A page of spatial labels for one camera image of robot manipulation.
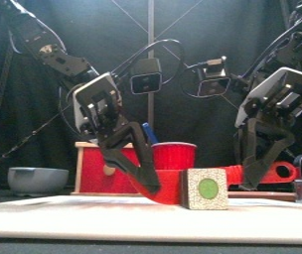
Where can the blue pen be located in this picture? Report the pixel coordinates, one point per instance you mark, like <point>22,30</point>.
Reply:
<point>150,133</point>

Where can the toy sushi block green centre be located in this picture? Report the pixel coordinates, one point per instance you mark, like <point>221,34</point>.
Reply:
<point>206,188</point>

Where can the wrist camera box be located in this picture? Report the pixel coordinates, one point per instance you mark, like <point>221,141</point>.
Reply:
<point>213,79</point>
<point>146,77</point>

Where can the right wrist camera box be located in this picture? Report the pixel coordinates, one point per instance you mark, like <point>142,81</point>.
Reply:
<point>213,79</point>

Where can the white cutting board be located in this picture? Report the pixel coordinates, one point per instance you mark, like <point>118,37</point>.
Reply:
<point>149,218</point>

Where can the grey bowl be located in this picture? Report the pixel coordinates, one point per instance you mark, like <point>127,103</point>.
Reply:
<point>36,180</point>

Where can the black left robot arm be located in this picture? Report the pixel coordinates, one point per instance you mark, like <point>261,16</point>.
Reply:
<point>54,54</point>

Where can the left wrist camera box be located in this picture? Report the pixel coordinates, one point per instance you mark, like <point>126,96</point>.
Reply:
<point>146,77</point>

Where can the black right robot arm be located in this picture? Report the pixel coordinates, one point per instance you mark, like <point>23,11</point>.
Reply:
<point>293,43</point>

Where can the red plastic cup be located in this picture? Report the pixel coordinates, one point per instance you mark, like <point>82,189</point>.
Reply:
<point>174,155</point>

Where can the grey vertical frame pole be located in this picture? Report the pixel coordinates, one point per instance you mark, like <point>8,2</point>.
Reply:
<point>152,29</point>

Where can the red wooden box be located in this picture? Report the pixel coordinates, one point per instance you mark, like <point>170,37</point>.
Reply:
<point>91,172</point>

